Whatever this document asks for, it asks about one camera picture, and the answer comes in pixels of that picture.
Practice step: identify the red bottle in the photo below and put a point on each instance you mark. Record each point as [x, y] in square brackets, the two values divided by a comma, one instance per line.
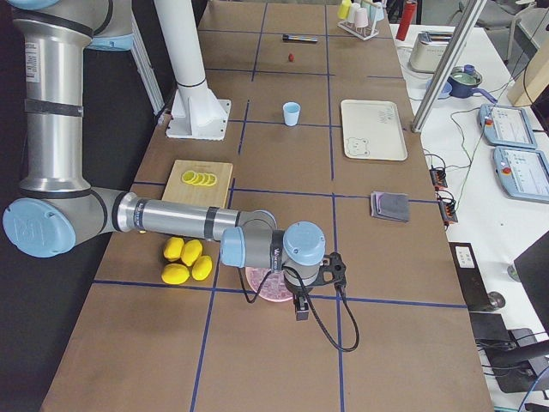
[408, 13]

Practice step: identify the teach pendant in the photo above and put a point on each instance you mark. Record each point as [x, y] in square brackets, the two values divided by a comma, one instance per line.
[506, 126]
[522, 172]

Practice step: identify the grey folded cloth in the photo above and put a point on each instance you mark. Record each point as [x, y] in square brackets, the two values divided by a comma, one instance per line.
[390, 206]

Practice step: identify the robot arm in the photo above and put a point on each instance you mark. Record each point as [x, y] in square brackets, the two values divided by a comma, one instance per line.
[59, 209]

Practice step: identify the wooden cutting board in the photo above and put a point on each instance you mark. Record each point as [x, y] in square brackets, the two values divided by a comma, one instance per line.
[179, 192]

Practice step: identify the blue bowl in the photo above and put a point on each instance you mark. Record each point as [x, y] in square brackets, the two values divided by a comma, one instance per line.
[444, 93]

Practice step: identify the white cup rack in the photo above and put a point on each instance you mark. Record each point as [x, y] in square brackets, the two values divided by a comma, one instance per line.
[376, 14]

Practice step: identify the white camera pole base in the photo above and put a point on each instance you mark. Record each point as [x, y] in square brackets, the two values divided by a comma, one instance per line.
[196, 112]

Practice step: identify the aluminium frame post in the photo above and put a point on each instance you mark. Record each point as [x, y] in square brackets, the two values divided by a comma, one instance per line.
[459, 38]

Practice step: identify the pink bowl with ice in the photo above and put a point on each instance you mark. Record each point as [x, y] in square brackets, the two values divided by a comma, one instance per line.
[274, 289]

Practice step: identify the lemon slices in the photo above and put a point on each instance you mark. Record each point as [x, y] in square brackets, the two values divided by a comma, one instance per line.
[202, 179]

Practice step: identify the blue saucepan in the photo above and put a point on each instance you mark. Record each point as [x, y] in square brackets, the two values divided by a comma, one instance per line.
[465, 82]

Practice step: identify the pink cup on rack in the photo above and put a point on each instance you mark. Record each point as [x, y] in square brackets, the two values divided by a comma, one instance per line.
[361, 18]

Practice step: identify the cream bear tray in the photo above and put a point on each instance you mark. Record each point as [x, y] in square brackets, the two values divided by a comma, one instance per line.
[372, 130]

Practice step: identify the metal muddler stick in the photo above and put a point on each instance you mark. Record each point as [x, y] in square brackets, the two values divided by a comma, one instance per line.
[289, 38]

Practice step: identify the light blue cup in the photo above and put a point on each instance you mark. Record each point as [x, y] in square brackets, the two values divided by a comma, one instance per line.
[291, 111]

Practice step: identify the yellow lemon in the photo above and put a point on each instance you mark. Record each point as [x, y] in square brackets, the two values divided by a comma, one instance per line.
[173, 248]
[175, 274]
[191, 251]
[202, 268]

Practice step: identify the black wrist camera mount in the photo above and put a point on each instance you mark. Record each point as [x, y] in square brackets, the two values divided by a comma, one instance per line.
[331, 271]

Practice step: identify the yellow cup on rack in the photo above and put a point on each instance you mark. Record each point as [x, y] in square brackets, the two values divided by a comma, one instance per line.
[344, 9]

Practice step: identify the black power strip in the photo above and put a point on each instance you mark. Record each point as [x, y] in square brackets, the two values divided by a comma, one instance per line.
[438, 177]
[446, 203]

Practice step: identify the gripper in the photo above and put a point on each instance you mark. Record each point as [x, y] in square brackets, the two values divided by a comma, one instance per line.
[301, 293]

